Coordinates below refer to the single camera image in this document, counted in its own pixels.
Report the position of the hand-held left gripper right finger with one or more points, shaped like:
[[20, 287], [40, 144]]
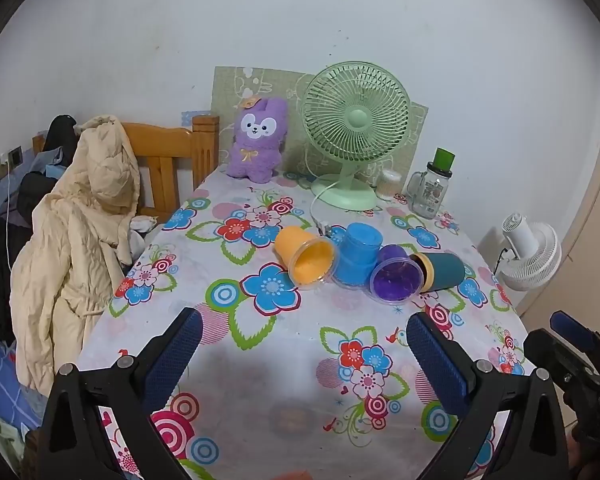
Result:
[[437, 360]]

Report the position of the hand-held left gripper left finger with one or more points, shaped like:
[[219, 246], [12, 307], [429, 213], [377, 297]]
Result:
[[172, 355]]

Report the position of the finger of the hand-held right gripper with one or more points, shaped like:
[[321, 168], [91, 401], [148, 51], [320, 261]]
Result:
[[572, 327], [550, 352]]

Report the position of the dark teal cup yellow rim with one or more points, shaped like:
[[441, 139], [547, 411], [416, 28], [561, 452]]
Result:
[[445, 270]]

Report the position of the purple plastic cup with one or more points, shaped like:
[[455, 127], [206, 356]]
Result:
[[395, 280]]

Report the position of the blue plastic cup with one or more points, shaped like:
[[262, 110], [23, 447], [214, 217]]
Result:
[[357, 255]]

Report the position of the yellow plastic cup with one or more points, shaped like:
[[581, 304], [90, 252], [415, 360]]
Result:
[[292, 245]]

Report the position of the white standing fan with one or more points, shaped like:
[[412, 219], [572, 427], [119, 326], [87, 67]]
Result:
[[530, 260]]

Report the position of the floral tablecloth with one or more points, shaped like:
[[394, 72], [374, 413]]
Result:
[[290, 340]]

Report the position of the white cloth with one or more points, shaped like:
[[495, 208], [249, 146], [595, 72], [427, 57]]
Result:
[[142, 224]]

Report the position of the beige padded coat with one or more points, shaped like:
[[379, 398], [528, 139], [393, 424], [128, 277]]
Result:
[[65, 240]]

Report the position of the glass mug green lid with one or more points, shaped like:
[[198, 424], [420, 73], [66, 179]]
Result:
[[430, 195]]

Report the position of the blue checked blanket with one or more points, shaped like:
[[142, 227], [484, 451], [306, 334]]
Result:
[[0, 380]]

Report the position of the cotton swab jar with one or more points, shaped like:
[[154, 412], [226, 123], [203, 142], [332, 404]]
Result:
[[389, 185]]

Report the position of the dark clothes pile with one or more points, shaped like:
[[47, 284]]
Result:
[[0, 270]]

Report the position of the wooden chair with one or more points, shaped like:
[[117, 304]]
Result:
[[170, 140]]

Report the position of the purple plush toy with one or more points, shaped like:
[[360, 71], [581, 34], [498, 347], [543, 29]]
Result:
[[255, 155]]

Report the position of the blue denim garment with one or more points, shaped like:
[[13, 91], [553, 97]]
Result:
[[45, 162]]

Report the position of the black jacket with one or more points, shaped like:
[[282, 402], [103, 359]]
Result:
[[60, 132]]

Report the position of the green desk fan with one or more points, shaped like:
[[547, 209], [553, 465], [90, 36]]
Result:
[[355, 117]]

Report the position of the green patterned board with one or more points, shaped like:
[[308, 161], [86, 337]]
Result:
[[230, 90]]

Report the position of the wall socket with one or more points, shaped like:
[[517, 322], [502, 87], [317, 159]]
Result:
[[16, 156]]

